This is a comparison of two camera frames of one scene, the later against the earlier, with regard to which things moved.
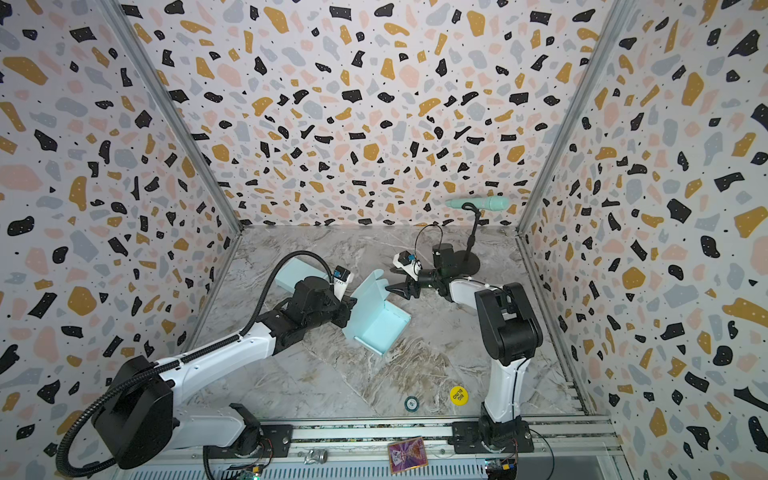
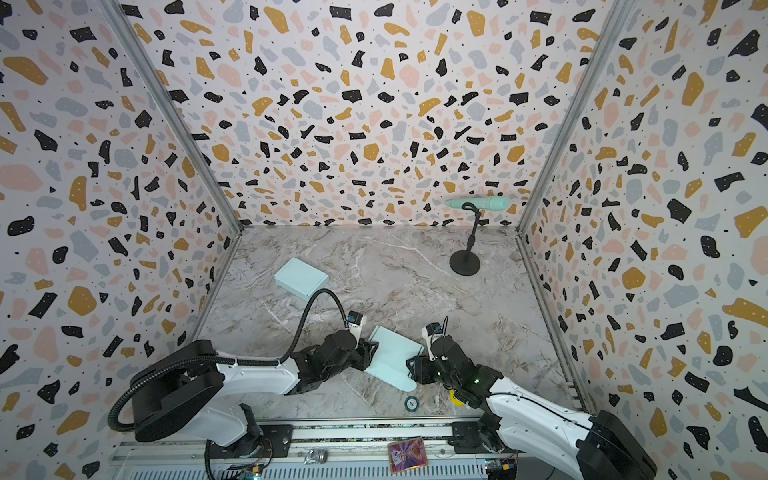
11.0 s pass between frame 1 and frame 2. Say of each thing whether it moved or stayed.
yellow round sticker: stayed
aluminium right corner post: stayed
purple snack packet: stayed
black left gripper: moved
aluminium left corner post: stayed
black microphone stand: stayed
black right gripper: moved
